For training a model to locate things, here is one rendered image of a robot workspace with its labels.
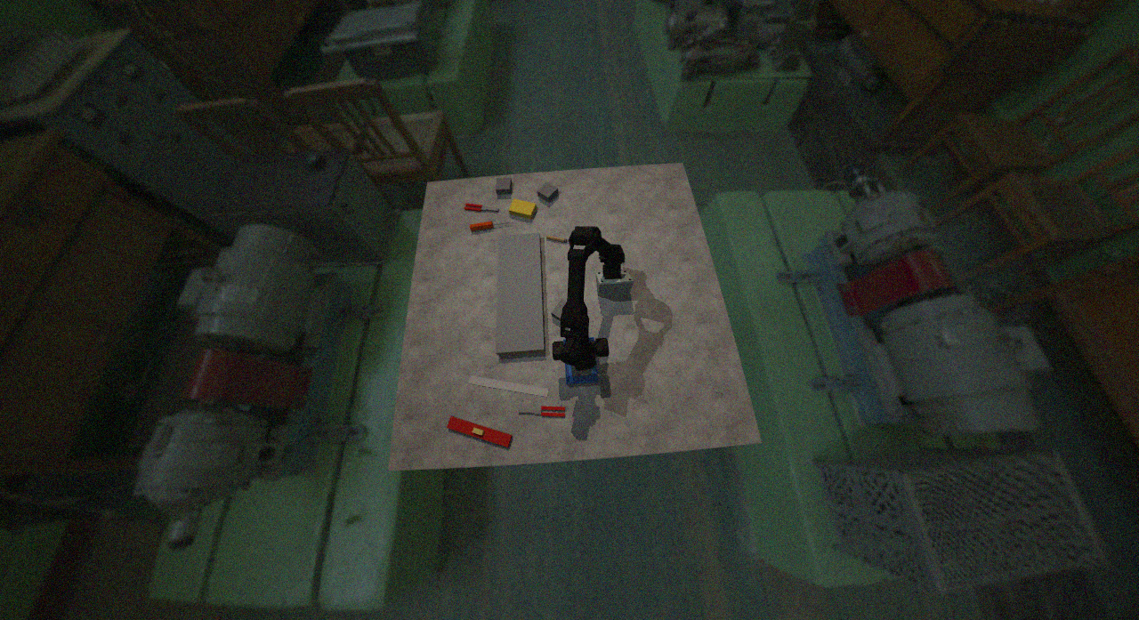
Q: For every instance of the red flat bar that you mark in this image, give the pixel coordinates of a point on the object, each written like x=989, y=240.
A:
x=478, y=431

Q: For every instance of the yellow rectangular block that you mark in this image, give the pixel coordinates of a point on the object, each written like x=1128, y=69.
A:
x=522, y=209

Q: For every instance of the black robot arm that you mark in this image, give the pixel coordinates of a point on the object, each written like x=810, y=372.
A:
x=574, y=312

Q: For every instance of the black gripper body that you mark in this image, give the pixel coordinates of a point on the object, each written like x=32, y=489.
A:
x=599, y=346

